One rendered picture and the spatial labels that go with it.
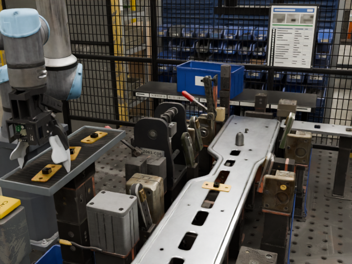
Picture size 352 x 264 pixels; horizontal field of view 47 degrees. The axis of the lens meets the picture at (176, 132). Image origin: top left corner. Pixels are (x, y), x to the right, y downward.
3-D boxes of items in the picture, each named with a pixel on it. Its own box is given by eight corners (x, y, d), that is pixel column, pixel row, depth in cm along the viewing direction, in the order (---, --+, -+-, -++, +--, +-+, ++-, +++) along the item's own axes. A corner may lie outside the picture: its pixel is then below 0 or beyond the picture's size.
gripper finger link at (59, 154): (58, 182, 89) (35, 146, 87) (69, 169, 95) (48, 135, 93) (69, 177, 88) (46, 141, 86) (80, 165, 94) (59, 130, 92)
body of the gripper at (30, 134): (8, 146, 87) (-2, 91, 82) (29, 131, 94) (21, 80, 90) (41, 149, 85) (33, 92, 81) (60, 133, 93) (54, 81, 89)
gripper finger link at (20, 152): (-1, 171, 92) (10, 138, 88) (14, 160, 97) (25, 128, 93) (11, 177, 92) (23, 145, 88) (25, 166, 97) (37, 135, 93)
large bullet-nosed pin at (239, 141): (242, 150, 150) (243, 133, 147) (234, 149, 151) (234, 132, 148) (244, 147, 153) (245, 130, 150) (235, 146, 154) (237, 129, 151)
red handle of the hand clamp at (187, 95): (213, 114, 162) (182, 91, 163) (210, 119, 163) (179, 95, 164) (216, 111, 166) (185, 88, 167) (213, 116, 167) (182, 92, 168)
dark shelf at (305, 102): (315, 113, 183) (316, 107, 181) (132, 96, 211) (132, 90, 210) (316, 99, 202) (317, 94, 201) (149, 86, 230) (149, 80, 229)
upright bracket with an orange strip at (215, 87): (213, 183, 185) (216, 76, 167) (210, 183, 186) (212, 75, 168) (215, 180, 188) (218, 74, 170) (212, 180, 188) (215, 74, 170)
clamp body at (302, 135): (306, 223, 156) (316, 139, 143) (274, 218, 160) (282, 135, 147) (307, 211, 164) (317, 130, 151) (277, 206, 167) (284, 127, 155)
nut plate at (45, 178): (45, 182, 92) (45, 177, 91) (30, 181, 92) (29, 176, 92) (62, 166, 99) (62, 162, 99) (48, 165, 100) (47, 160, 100)
